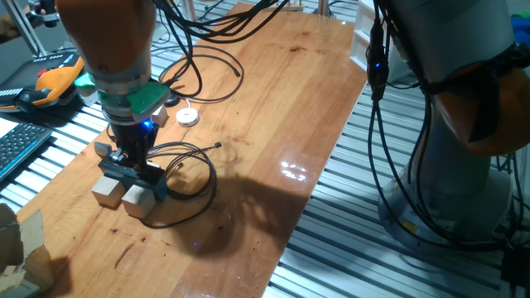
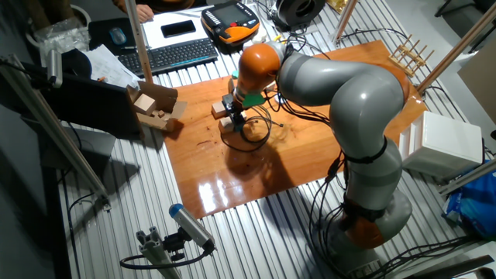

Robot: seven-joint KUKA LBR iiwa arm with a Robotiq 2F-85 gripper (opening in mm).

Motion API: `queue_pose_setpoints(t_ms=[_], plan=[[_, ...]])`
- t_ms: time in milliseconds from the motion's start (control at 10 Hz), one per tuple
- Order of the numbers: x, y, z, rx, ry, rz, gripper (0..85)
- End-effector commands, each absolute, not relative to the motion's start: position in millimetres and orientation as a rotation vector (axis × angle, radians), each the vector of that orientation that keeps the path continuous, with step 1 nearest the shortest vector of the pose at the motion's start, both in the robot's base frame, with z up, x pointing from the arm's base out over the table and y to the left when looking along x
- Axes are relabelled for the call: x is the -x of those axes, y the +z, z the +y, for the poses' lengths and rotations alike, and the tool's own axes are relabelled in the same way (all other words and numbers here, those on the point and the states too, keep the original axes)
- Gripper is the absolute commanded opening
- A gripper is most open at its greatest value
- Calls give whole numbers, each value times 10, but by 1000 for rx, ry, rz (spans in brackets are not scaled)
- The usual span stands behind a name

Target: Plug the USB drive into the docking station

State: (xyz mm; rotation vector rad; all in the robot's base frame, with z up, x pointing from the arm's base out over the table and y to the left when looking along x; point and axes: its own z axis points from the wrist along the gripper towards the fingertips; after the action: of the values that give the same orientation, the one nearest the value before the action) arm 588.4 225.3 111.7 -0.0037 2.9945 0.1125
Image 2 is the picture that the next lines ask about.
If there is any black computer keyboard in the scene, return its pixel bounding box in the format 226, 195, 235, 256
117, 37, 220, 78

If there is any blue plastic bag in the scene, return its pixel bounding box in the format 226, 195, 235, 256
443, 162, 496, 239

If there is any black dock cable bundle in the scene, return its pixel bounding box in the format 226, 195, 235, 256
219, 104, 274, 153

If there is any silver camera with blue cap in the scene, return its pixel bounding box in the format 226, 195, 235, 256
169, 203, 216, 253

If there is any silver cylindrical camera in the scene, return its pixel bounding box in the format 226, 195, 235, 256
46, 49, 64, 89

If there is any white bin with plastic liner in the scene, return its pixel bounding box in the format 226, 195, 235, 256
25, 3, 92, 65

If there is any wooden cube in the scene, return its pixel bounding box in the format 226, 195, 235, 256
133, 93, 157, 116
211, 101, 228, 120
218, 117, 236, 135

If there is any orange and black teach pendant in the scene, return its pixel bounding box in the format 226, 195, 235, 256
200, 0, 261, 47

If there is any short aluminium profile mount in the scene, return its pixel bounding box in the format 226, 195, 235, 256
135, 226, 183, 279

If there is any black camera cable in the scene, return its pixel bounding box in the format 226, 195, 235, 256
119, 247, 212, 271

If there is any black mouse pad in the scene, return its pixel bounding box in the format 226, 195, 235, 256
88, 17, 136, 53

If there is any black inline cable extender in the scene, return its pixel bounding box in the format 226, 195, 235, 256
327, 157, 339, 183

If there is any black round cap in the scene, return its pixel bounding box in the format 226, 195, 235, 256
61, 48, 93, 78

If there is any black chair base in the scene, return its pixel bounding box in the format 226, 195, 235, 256
433, 0, 496, 19

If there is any person right hand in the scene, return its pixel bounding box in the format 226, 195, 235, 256
136, 3, 155, 23

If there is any brown cardboard panel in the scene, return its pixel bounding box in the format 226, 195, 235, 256
456, 38, 496, 125

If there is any white paper sheet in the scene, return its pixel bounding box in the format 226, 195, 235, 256
141, 9, 212, 50

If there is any aluminium frame post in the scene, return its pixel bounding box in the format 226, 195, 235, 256
123, 0, 155, 84
416, 2, 496, 95
332, 0, 360, 43

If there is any wooden peg rack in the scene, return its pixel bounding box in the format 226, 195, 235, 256
388, 33, 436, 78

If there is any white drawer unit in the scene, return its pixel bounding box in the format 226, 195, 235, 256
398, 111, 484, 180

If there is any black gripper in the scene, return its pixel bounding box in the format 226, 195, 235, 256
222, 95, 247, 128

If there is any pile of printed papers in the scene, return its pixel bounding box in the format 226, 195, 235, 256
83, 44, 143, 89

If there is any blue grey computer mouse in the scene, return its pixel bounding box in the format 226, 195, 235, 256
108, 26, 128, 46

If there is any black laptop screen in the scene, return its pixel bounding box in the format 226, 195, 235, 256
36, 71, 144, 140

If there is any open cardboard box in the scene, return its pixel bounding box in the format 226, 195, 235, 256
126, 80, 189, 133

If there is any black smartphone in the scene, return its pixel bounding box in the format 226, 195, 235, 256
160, 19, 197, 39

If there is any person right forearm brown sleeve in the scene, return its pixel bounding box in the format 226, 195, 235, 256
112, 0, 143, 15

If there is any green camera mount plate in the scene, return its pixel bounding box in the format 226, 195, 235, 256
242, 91, 267, 109

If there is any yellow foil packet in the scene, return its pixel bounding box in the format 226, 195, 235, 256
327, 0, 350, 15

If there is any black filament spool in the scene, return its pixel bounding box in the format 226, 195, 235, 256
275, 0, 327, 28

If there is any white rounded plastic object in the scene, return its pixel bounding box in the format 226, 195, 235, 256
247, 29, 268, 46

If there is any aluminium frame beam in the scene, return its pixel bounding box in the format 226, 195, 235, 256
437, 157, 496, 197
0, 53, 112, 211

